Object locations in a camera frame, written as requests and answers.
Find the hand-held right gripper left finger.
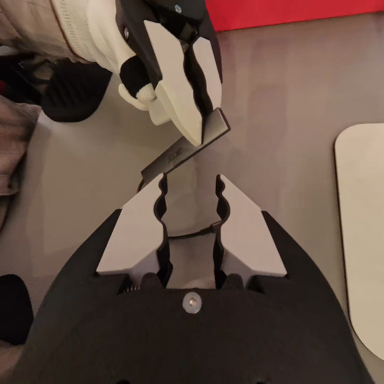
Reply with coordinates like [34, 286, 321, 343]
[96, 174, 173, 287]

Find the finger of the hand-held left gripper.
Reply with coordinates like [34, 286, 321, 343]
[143, 20, 204, 148]
[191, 36, 224, 117]

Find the dark cloth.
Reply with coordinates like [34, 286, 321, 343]
[41, 59, 114, 123]

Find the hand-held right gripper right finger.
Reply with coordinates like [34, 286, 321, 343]
[214, 174, 288, 287]

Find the grey usb hub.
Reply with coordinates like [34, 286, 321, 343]
[140, 108, 231, 239]

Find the person's left forearm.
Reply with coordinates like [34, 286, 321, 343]
[0, 0, 68, 62]

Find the red plastic bin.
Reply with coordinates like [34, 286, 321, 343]
[206, 0, 384, 32]

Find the person's left hand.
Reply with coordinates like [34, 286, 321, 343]
[51, 0, 162, 113]

